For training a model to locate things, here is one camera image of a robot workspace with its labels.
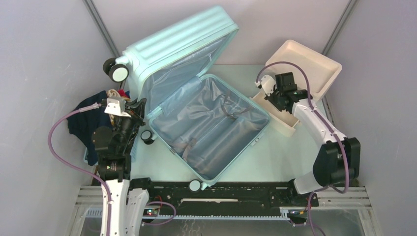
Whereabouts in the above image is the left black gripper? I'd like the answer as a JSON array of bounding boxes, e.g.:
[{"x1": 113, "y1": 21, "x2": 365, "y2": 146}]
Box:
[{"x1": 115, "y1": 97, "x2": 148, "y2": 152}]

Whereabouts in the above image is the red garment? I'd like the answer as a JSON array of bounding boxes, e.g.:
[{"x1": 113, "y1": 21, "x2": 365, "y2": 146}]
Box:
[{"x1": 118, "y1": 89, "x2": 130, "y2": 98}]

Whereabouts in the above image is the yellow white striped garment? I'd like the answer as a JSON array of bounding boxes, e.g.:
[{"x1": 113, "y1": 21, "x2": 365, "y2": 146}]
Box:
[{"x1": 106, "y1": 89, "x2": 121, "y2": 98}]

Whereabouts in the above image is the cream plastic drawer cabinet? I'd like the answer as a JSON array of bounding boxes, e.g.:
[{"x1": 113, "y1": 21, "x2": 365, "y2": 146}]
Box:
[{"x1": 251, "y1": 39, "x2": 343, "y2": 138}]

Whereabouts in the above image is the dark navy garment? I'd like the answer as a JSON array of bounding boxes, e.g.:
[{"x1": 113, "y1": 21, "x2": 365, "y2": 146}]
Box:
[{"x1": 67, "y1": 107, "x2": 112, "y2": 146}]

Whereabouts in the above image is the light blue ribbed suitcase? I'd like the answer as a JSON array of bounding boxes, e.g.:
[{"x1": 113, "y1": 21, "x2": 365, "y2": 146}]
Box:
[{"x1": 103, "y1": 5, "x2": 270, "y2": 188}]

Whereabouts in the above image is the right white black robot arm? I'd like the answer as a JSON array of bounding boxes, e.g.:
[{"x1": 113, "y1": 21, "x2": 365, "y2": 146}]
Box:
[{"x1": 258, "y1": 72, "x2": 360, "y2": 206}]

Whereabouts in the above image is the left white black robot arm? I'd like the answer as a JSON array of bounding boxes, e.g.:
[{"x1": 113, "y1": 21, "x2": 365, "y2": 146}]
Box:
[{"x1": 91, "y1": 97, "x2": 155, "y2": 236}]

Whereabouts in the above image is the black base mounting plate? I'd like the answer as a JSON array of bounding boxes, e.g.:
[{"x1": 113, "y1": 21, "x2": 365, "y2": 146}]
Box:
[{"x1": 129, "y1": 178, "x2": 319, "y2": 218}]

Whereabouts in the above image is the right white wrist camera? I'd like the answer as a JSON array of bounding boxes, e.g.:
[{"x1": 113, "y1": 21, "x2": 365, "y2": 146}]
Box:
[{"x1": 255, "y1": 75, "x2": 276, "y2": 96}]

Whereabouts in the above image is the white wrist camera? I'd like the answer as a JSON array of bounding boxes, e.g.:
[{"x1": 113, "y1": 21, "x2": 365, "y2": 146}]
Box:
[
  {"x1": 255, "y1": 75, "x2": 276, "y2": 96},
  {"x1": 104, "y1": 97, "x2": 131, "y2": 117}
]

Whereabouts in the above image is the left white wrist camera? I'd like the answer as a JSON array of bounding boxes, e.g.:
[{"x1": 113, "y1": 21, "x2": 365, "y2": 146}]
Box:
[{"x1": 104, "y1": 97, "x2": 131, "y2": 117}]

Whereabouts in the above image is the aluminium frame rail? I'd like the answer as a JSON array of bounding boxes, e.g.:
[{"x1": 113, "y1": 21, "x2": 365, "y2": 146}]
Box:
[{"x1": 66, "y1": 185, "x2": 382, "y2": 236}]

